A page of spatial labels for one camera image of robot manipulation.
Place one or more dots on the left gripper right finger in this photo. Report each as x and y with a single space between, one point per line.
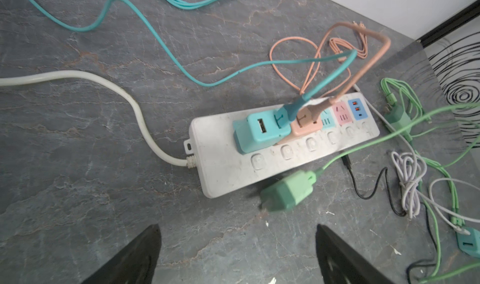
340 263

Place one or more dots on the white multicolour power strip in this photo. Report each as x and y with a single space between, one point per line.
222 169

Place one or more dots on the light green charger plug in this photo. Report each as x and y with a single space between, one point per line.
287 193

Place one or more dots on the small green charger plug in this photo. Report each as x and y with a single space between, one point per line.
397 118

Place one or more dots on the teal charger plug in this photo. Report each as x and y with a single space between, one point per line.
258 131

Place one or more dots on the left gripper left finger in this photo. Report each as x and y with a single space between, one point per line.
135 263

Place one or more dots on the pink charger plug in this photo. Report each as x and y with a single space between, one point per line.
303 125

